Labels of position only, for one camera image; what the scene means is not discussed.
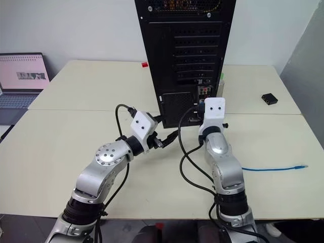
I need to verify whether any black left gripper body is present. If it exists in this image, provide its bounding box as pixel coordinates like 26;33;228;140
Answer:
147;113;163;150

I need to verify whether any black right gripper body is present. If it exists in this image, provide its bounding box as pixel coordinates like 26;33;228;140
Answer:
193;101;206;120

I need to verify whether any black computer tower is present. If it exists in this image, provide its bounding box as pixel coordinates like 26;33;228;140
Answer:
134;0;236;130

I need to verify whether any green capped grey tube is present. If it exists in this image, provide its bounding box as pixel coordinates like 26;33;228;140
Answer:
219;72;227;96

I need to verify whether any small black adapter box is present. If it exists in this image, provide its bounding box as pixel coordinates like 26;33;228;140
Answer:
261;93;279;106

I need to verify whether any grey partition panel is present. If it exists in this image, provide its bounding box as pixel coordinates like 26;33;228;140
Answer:
278;14;324;152

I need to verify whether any white shoe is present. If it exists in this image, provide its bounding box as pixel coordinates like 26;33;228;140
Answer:
265;222;282;238

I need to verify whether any open grey laptop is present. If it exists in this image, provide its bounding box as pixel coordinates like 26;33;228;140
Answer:
0;52;51;127

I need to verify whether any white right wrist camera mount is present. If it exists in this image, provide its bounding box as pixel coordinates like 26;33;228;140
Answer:
198;97;227;135

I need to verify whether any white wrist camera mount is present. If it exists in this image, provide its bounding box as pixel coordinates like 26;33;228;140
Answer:
130;110;156;154
198;97;227;135

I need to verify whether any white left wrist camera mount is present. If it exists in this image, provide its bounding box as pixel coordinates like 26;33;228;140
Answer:
130;110;156;154

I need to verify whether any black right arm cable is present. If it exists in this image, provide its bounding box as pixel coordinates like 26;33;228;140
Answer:
178;107;257;243

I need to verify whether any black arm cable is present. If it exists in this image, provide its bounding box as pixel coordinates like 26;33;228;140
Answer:
93;103;139;243
178;107;257;243

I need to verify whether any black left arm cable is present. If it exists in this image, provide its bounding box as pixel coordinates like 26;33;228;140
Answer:
93;103;139;243

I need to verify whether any blue ethernet cable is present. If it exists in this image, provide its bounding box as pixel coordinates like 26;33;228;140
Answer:
241;164;309;173

